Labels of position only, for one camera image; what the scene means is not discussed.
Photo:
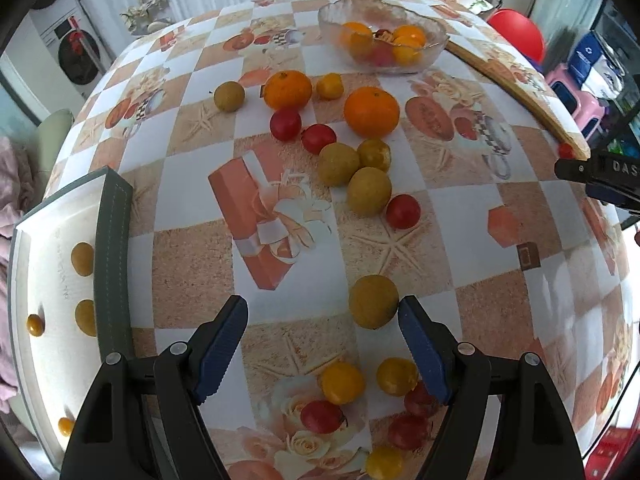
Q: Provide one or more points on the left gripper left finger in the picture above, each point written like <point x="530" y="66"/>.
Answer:
<point x="111" y="438"/>

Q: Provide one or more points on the red cherry tomato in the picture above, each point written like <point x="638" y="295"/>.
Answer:
<point x="322" y="417"/>

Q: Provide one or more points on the yellow tomato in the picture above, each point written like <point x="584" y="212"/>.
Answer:
<point x="342" y="383"/>

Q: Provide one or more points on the small red tomato by board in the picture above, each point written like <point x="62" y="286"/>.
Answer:
<point x="565" y="151"/>

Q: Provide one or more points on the pink plastic stool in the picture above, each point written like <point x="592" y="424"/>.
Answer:
<point x="586" y="110"/>

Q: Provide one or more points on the long wooden board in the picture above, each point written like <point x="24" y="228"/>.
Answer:
<point x="538" y="106"/>

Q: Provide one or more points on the white tray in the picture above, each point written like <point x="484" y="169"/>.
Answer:
<point x="68" y="298"/>

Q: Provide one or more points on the red round chair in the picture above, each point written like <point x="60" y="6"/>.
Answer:
<point x="521" y="32"/>

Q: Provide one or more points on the green-brown round fruit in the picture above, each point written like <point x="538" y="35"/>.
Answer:
<point x="373" y="301"/>

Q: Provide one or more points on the large orange right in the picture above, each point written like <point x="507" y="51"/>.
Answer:
<point x="371" y="112"/>

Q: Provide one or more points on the large orange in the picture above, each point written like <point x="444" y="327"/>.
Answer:
<point x="371" y="112"/>
<point x="287" y="89"/>

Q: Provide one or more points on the checkered printed tablecloth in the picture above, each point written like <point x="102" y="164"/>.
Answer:
<point x="505" y="254"/>

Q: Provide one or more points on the pink blanket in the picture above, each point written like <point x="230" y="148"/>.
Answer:
<point x="11" y="213"/>

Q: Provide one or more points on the glass fruit bowl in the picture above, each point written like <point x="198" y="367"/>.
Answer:
<point x="375" y="36"/>

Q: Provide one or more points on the green cushion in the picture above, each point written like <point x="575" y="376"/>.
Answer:
<point x="51" y="134"/>

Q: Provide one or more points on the large orange left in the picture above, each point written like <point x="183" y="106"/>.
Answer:
<point x="287" y="89"/>

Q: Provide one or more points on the white washing machine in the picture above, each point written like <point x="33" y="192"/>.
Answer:
<point x="73" y="42"/>

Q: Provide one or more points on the white flower ornament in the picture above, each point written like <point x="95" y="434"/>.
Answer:
<point x="147" y="16"/>

